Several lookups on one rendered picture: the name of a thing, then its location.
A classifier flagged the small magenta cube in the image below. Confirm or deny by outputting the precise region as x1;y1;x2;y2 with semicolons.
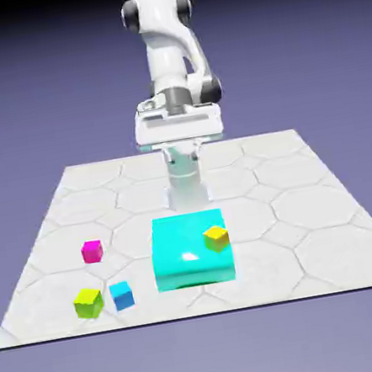
78;237;107;266

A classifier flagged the small yellow cube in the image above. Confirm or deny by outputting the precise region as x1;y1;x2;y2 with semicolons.
201;223;233;256

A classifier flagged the large cyan box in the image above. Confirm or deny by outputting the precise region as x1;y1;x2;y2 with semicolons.
145;206;239;295

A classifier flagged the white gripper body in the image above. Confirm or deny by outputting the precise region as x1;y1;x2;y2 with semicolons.
130;97;228;155

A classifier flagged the small blue cube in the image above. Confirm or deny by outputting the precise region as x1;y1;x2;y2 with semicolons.
107;279;137;313

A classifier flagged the small lime green cube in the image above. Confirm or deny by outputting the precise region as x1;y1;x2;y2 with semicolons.
71;285;107;322

